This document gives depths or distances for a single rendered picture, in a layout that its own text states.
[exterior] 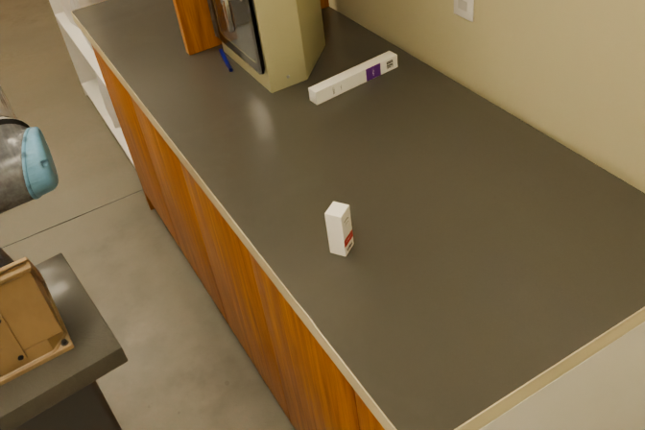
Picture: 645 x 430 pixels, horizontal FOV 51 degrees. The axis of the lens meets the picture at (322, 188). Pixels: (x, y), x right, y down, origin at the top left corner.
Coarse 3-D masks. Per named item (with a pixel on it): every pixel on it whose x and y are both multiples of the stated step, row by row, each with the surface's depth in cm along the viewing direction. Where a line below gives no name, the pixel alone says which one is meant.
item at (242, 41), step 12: (216, 0) 185; (216, 12) 190; (240, 12) 172; (252, 12) 166; (240, 24) 175; (252, 24) 167; (228, 36) 188; (240, 36) 179; (252, 36) 171; (240, 48) 183; (252, 48) 174; (252, 60) 178; (264, 72) 176
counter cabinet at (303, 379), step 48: (144, 144) 233; (144, 192) 293; (192, 192) 187; (192, 240) 224; (240, 240) 156; (240, 288) 181; (240, 336) 216; (288, 336) 152; (624, 336) 112; (288, 384) 176; (336, 384) 131; (576, 384) 112; (624, 384) 124
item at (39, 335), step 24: (24, 264) 105; (0, 288) 105; (24, 288) 108; (0, 312) 107; (24, 312) 110; (48, 312) 112; (0, 336) 109; (24, 336) 112; (48, 336) 115; (0, 360) 111; (24, 360) 114; (48, 360) 116; (0, 384) 113
